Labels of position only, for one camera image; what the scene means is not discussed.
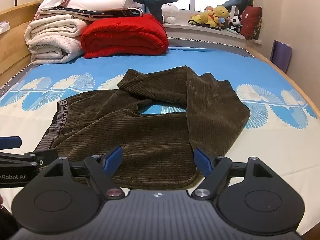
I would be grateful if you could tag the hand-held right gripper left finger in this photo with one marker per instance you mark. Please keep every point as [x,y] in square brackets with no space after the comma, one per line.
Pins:
[113,158]

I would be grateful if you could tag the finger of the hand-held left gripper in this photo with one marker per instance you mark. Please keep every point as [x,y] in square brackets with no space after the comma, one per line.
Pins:
[11,142]
[37,158]

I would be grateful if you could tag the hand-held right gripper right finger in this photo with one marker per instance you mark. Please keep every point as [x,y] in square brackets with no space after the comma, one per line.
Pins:
[202,162]

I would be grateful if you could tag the blue white patterned bed sheet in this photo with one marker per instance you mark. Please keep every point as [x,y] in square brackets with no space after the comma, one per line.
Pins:
[212,62]

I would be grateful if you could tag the white fluffy folded blanket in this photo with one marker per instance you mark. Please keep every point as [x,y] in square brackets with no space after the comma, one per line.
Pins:
[50,40]

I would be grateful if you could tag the red folded blanket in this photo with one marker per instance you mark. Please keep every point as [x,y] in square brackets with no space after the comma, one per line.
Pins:
[125,35]

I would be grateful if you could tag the window sill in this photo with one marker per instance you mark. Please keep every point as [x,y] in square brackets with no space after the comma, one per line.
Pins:
[200,33]

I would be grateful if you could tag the purple board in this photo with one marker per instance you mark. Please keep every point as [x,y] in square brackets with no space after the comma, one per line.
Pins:
[281,56]

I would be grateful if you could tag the panda plush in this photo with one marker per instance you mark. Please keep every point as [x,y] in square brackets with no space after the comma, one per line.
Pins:
[235,21]

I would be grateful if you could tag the navy star patterned quilt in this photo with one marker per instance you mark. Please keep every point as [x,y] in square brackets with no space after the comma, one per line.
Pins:
[100,13]

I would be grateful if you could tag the red patterned cushion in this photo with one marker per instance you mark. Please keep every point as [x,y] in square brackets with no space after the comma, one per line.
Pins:
[251,22]

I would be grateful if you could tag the yellow bear plush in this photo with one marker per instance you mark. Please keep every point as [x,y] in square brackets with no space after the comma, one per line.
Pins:
[217,13]

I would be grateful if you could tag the white seal plush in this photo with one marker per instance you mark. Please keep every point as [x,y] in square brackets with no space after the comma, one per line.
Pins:
[170,11]

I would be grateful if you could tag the white folded pillow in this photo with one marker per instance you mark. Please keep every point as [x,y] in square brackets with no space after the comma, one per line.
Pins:
[105,3]

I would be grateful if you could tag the wooden bed frame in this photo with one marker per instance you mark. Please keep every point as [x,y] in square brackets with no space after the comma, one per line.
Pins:
[12,42]

